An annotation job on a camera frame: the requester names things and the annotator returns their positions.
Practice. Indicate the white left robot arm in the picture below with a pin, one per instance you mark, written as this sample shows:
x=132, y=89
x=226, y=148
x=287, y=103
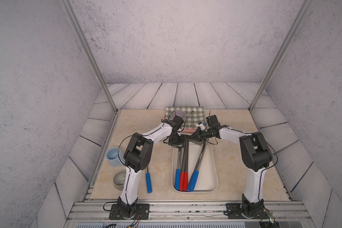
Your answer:
x=137, y=157

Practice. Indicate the aluminium corner post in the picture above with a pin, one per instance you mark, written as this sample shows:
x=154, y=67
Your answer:
x=297, y=22
x=66, y=4

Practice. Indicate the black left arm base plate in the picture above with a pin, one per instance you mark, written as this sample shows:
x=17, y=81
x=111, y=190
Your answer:
x=141, y=212

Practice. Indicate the cream storage box tray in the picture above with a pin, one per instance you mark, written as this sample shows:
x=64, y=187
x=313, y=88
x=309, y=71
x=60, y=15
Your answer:
x=207, y=178

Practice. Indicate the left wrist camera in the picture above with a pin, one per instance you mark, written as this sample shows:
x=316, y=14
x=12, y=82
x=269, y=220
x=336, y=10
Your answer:
x=177, y=122

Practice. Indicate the small purple bowl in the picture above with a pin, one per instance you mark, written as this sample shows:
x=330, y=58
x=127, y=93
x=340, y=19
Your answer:
x=179, y=113

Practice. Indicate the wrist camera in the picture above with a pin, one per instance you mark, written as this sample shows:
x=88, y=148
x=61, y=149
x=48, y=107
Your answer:
x=177, y=122
x=211, y=122

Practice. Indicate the aluminium corner post right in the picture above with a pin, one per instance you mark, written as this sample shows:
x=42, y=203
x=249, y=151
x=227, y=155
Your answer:
x=297, y=22

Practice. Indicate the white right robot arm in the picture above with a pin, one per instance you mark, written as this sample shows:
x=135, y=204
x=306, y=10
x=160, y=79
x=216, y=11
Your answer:
x=256, y=156

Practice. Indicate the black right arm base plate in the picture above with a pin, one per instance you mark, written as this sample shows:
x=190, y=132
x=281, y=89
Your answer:
x=234, y=211

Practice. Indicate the pink tray under cloth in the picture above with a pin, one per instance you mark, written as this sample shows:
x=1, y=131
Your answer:
x=189, y=131

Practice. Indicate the aluminium corner post left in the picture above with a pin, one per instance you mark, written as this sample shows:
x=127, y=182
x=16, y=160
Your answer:
x=66, y=4

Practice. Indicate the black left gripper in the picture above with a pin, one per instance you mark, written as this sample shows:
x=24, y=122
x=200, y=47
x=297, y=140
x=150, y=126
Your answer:
x=182, y=136

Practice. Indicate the blue round cup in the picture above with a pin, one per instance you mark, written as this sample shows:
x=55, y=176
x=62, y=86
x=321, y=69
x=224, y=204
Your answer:
x=115, y=157

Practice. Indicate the green checkered cloth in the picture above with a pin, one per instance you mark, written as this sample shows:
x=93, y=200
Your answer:
x=197, y=116

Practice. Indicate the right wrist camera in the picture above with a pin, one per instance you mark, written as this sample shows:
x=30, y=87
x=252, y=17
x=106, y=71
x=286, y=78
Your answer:
x=211, y=122

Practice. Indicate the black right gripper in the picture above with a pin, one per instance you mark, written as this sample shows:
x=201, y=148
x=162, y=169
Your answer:
x=197, y=135

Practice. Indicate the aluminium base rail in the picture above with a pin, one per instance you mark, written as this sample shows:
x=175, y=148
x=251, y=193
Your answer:
x=193, y=211

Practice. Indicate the grey ribbed ceramic cup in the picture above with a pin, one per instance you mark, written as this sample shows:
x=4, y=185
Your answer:
x=119, y=180

